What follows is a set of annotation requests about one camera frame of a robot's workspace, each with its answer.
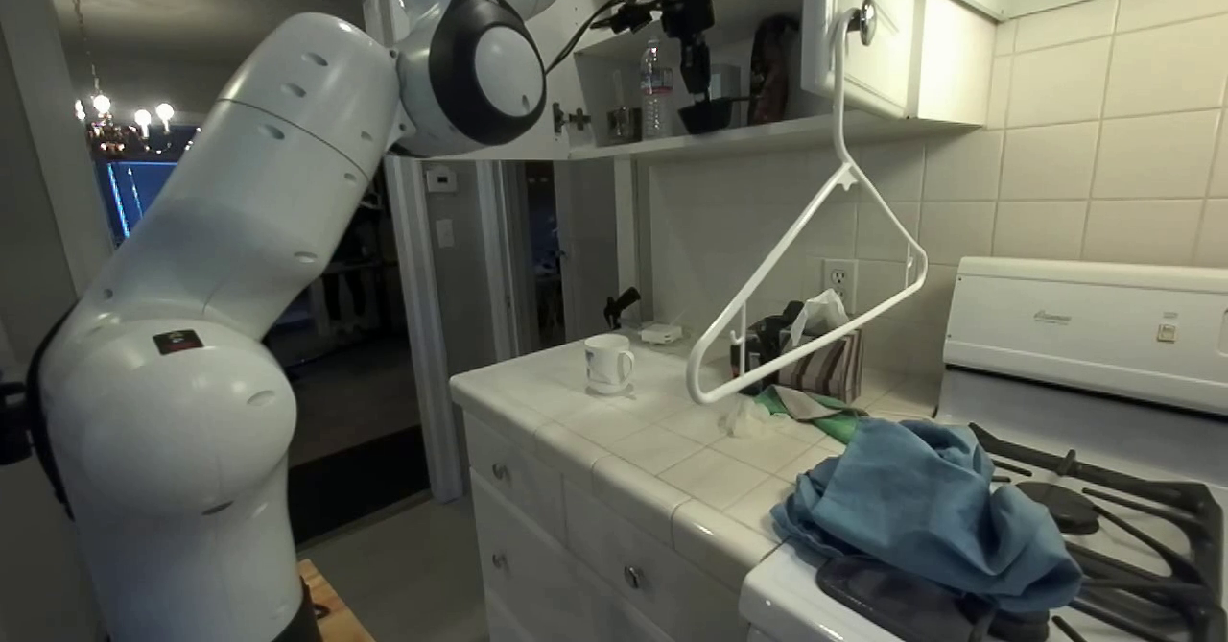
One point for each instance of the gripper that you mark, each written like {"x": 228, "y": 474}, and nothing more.
{"x": 687, "y": 16}

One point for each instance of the black pot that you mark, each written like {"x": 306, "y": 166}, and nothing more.
{"x": 708, "y": 116}

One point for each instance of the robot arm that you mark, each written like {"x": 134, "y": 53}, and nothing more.
{"x": 221, "y": 316}

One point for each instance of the silver cabinet door knob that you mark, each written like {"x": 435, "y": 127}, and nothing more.
{"x": 865, "y": 18}

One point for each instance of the white cabinet door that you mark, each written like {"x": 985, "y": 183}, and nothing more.
{"x": 878, "y": 57}

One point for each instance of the clear water bottle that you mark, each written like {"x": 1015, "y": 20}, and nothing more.
{"x": 656, "y": 90}

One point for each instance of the dark brown oven mitt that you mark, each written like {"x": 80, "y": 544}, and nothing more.
{"x": 772, "y": 66}

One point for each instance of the small metal cup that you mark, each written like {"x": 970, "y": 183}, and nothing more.
{"x": 625, "y": 124}

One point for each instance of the white plastic clothes hanger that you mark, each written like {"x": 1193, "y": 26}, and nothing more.
{"x": 844, "y": 181}

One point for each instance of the white thermostat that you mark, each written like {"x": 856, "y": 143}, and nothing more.
{"x": 440, "y": 178}

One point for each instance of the black spray bottle head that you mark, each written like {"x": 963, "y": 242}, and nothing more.
{"x": 622, "y": 304}

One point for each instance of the small white box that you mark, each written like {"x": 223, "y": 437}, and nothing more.
{"x": 662, "y": 332}

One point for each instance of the black object beside tissue box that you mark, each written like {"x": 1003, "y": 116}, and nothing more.
{"x": 763, "y": 340}

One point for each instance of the white mug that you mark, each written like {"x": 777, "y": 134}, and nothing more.
{"x": 606, "y": 364}

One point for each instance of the striped tissue box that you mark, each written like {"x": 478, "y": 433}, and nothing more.
{"x": 830, "y": 364}

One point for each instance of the green cloth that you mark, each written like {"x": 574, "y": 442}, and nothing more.
{"x": 833, "y": 419}

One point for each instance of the white drawer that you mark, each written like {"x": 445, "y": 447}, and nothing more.
{"x": 513, "y": 469}
{"x": 662, "y": 575}
{"x": 518, "y": 575}

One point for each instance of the white stove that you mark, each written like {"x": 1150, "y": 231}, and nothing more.
{"x": 1084, "y": 354}

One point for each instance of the blue cloth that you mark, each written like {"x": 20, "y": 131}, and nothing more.
{"x": 921, "y": 508}

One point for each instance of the chandelier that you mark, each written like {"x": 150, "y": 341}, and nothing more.
{"x": 115, "y": 114}

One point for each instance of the window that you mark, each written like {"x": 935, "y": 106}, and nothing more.
{"x": 134, "y": 196}

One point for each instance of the black burner grate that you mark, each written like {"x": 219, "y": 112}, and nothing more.
{"x": 1151, "y": 527}

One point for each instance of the white wall cabinet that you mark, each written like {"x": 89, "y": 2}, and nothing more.
{"x": 767, "y": 133}

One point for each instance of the white wall socket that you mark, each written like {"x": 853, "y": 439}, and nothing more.
{"x": 839, "y": 282}

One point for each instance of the white light switch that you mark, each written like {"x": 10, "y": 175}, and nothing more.
{"x": 445, "y": 232}

